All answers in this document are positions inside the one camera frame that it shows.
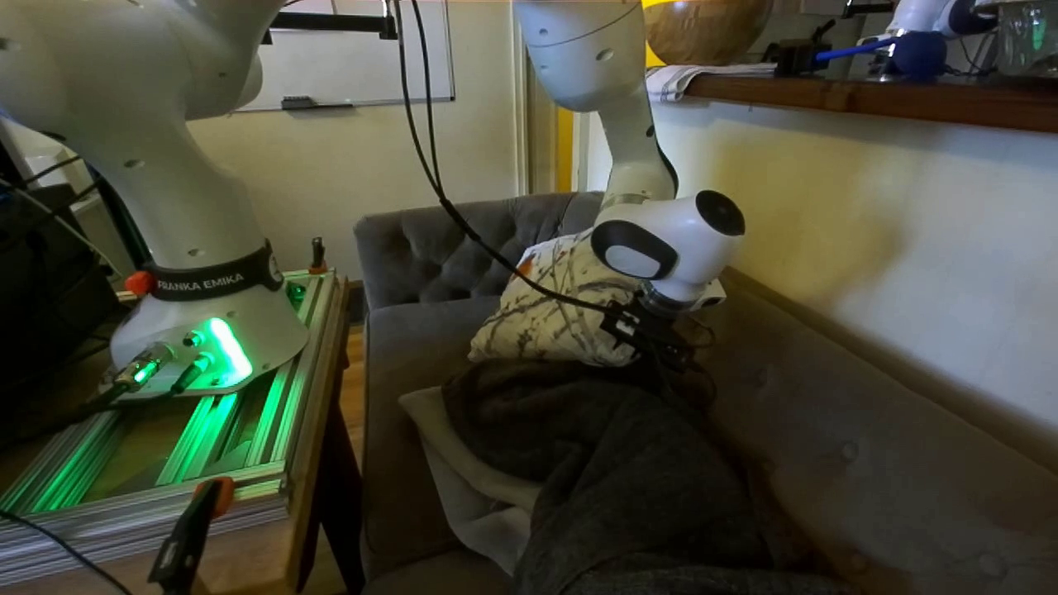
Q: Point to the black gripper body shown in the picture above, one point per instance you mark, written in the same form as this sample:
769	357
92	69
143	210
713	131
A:
650	329

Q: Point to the white patterned throw pillow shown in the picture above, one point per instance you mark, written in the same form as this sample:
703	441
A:
554	308

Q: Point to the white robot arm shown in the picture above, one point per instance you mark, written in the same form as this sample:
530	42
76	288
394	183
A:
121	83

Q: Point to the grey tufted sofa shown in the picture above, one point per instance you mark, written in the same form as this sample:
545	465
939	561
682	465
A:
868	479

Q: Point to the dark grey blanket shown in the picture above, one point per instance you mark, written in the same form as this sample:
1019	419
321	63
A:
637	494

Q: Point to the striped folded cloth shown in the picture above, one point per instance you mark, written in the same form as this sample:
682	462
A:
668	83

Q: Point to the round wooden bowl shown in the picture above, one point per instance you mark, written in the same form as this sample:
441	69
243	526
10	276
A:
705	32

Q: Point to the brown wooden shelf ledge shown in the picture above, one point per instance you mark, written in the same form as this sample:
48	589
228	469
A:
1026	108

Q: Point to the black orange clamp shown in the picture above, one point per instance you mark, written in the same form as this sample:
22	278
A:
182	548

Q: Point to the blue handled tool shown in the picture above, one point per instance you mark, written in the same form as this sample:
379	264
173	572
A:
915	42

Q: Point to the white wall whiteboard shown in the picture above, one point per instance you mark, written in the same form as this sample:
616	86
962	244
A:
345	54

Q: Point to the aluminium frame robot table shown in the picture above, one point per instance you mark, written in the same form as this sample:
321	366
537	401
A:
100	498

